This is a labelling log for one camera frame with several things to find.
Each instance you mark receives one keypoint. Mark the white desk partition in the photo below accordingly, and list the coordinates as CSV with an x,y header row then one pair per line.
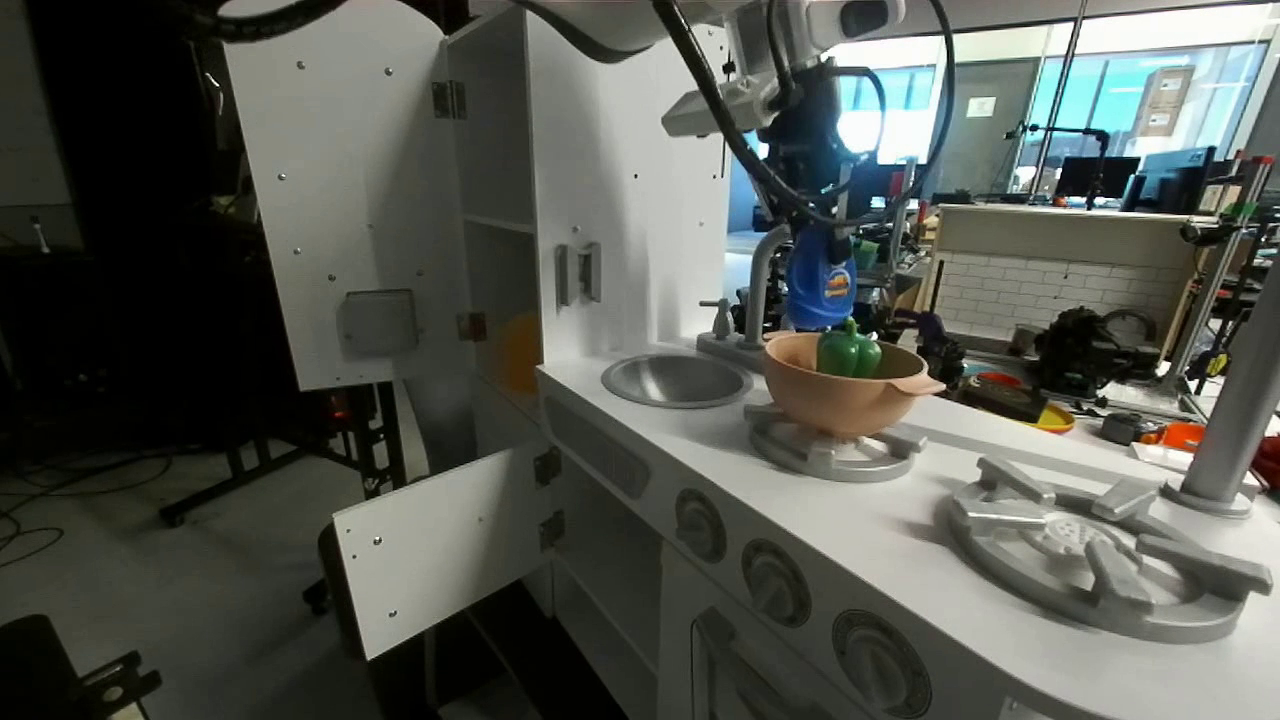
x,y
1054,267

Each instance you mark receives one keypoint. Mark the orange and white item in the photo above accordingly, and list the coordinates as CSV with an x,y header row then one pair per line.
x,y
1182,433

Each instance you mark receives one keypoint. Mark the grey round stove knob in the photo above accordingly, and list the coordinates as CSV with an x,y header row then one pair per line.
x,y
883,661
776,582
700,524

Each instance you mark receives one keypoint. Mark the white small cabinet door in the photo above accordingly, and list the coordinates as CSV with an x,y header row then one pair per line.
x,y
440,554

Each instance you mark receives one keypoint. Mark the grey stove burner grate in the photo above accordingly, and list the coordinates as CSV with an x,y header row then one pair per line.
x,y
1092,560
834,459

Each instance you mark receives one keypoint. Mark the red and black item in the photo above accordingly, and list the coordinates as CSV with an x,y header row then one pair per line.
x,y
1005,394

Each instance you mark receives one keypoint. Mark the green toy pepper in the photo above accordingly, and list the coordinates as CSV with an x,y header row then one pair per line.
x,y
848,355

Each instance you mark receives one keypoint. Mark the yellow round item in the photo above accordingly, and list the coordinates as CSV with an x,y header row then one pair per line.
x,y
1058,419

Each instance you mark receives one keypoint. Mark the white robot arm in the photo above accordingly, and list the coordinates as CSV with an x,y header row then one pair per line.
x,y
627,22

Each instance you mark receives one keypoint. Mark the black computer monitor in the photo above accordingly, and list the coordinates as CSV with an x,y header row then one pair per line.
x,y
1175,179
1099,179

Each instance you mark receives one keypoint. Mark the grey cabinet side bracket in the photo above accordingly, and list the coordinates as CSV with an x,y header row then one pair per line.
x,y
578,272

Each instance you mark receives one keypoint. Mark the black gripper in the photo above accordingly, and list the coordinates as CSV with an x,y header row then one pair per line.
x,y
807,135

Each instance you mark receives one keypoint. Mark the white toy kitchen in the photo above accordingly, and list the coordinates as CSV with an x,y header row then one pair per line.
x,y
627,161

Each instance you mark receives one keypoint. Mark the black floor stand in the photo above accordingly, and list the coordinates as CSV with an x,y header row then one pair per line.
x,y
254,465

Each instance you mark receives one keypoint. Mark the white tall cabinet door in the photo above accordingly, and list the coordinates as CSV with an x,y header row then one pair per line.
x,y
346,161

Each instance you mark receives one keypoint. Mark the peach plastic bowl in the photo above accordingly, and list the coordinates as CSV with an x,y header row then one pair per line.
x,y
841,400

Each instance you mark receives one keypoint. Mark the black bag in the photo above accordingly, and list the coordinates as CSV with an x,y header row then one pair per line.
x,y
1085,351

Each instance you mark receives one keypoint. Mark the silver round sink basin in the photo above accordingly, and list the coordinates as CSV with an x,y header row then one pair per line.
x,y
678,383

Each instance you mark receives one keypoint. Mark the black chair base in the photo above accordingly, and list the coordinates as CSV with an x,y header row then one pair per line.
x,y
53,673

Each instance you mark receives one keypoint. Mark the grey arched faucet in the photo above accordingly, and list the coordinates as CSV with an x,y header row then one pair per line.
x,y
763,286

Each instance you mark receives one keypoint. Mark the grey office door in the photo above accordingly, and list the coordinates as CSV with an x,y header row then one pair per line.
x,y
981,127

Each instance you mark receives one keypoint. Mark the grey metal pole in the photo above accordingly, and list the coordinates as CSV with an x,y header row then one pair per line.
x,y
1232,413

